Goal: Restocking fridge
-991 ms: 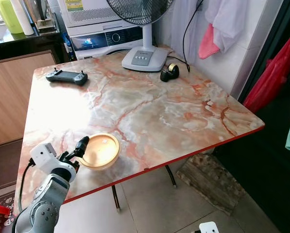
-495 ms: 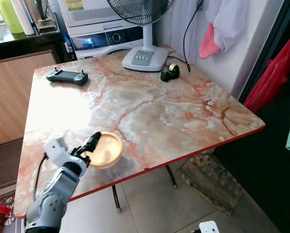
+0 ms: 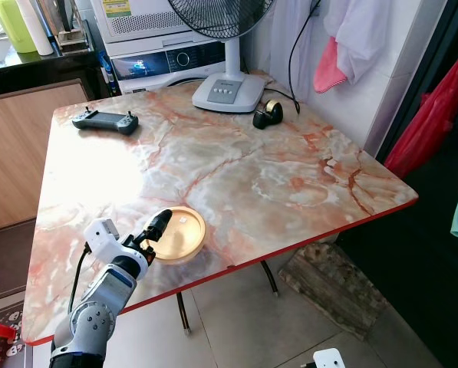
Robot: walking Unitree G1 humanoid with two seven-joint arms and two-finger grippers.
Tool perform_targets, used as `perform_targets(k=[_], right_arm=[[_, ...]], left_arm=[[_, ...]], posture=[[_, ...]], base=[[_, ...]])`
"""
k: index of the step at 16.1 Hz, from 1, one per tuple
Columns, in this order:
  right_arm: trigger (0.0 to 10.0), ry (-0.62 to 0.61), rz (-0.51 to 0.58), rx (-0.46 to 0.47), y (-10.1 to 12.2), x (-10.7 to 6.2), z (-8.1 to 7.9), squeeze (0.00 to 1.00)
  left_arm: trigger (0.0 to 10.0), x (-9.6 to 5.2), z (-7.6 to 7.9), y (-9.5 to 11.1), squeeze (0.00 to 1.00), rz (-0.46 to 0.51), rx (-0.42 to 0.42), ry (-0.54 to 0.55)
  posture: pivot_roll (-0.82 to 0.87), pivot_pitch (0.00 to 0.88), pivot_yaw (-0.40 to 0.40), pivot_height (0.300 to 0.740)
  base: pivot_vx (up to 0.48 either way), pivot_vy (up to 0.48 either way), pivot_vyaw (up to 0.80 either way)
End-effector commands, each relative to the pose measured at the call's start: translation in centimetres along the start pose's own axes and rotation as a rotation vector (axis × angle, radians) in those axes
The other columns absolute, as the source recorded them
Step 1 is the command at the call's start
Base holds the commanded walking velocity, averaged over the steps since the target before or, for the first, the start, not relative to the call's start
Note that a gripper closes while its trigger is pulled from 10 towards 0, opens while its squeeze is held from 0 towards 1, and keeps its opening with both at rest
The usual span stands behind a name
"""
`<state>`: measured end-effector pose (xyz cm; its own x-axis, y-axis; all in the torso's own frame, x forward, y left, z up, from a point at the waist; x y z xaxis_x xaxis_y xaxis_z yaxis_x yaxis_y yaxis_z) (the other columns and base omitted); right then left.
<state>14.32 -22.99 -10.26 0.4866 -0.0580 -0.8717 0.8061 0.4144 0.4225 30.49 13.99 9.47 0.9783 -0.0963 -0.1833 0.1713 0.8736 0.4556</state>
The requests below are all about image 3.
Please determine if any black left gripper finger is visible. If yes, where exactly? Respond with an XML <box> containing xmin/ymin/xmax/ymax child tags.
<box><xmin>145</xmin><ymin>209</ymin><xmax>174</xmax><ymax>242</ymax></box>

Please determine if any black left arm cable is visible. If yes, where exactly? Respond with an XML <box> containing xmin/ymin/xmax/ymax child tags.
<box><xmin>69</xmin><ymin>244</ymin><xmax>93</xmax><ymax>315</ymax></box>

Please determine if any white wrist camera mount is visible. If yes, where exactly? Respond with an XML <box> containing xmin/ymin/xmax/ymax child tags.
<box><xmin>84</xmin><ymin>218</ymin><xmax>137</xmax><ymax>265</ymax></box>
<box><xmin>313</xmin><ymin>349</ymin><xmax>346</xmax><ymax>368</ymax></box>

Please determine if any white cylinder bottle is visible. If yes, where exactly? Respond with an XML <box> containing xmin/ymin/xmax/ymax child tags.
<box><xmin>18</xmin><ymin>0</ymin><xmax>54</xmax><ymax>56</ymax></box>

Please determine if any black tape dispenser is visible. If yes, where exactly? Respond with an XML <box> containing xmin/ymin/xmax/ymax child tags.
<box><xmin>253</xmin><ymin>100</ymin><xmax>285</xmax><ymax>130</ymax></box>

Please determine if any white hanging garment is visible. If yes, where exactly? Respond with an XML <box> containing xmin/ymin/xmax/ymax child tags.
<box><xmin>325</xmin><ymin>0</ymin><xmax>417</xmax><ymax>85</ymax></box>

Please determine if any grey handheld controller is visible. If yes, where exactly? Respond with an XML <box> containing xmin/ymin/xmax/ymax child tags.
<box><xmin>71</xmin><ymin>110</ymin><xmax>140</xmax><ymax>136</ymax></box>

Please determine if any marble top folding table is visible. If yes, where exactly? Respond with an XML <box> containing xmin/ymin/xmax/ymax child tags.
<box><xmin>21</xmin><ymin>77</ymin><xmax>419</xmax><ymax>346</ymax></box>

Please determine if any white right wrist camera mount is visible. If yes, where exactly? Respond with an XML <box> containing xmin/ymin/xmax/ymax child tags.
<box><xmin>313</xmin><ymin>349</ymin><xmax>346</xmax><ymax>368</ymax></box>

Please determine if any pink cloth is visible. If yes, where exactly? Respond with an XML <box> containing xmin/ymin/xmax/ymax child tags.
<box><xmin>313</xmin><ymin>36</ymin><xmax>351</xmax><ymax>94</ymax></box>

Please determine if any white appliance yellow label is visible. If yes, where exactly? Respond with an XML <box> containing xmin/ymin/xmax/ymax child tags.
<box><xmin>91</xmin><ymin>0</ymin><xmax>191</xmax><ymax>43</ymax></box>

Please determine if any white washing machine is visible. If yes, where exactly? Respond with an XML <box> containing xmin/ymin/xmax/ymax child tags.
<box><xmin>106</xmin><ymin>40</ymin><xmax>233</xmax><ymax>94</ymax></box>

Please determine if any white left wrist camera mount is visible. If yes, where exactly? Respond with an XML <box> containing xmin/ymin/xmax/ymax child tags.
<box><xmin>84</xmin><ymin>218</ymin><xmax>137</xmax><ymax>265</ymax></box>

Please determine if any white pedestal fan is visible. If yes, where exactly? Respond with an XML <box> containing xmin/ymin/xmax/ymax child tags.
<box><xmin>167</xmin><ymin>0</ymin><xmax>275</xmax><ymax>114</ymax></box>

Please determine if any round container tan lid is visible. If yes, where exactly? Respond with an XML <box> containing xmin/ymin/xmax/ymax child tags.
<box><xmin>148</xmin><ymin>205</ymin><xmax>207</xmax><ymax>265</ymax></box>

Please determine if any wooden knife block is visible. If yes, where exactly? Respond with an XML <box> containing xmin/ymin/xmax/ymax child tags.
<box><xmin>41</xmin><ymin>0</ymin><xmax>91</xmax><ymax>53</ymax></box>

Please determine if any green plastic container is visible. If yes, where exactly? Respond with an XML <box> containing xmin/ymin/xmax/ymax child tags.
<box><xmin>0</xmin><ymin>0</ymin><xmax>39</xmax><ymax>54</ymax></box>

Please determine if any patterned floor mat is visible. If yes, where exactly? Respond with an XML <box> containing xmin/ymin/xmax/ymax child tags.
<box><xmin>0</xmin><ymin>299</ymin><xmax>34</xmax><ymax>368</ymax></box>

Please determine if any red plastic bag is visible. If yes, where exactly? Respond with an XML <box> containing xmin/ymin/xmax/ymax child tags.
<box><xmin>384</xmin><ymin>54</ymin><xmax>458</xmax><ymax>179</ymax></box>

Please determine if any wooden cabinet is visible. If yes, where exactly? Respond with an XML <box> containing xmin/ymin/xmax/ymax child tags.
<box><xmin>0</xmin><ymin>50</ymin><xmax>110</xmax><ymax>233</ymax></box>

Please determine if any black power cable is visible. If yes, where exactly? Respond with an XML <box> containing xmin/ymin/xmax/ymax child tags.
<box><xmin>263</xmin><ymin>0</ymin><xmax>325</xmax><ymax>114</ymax></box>

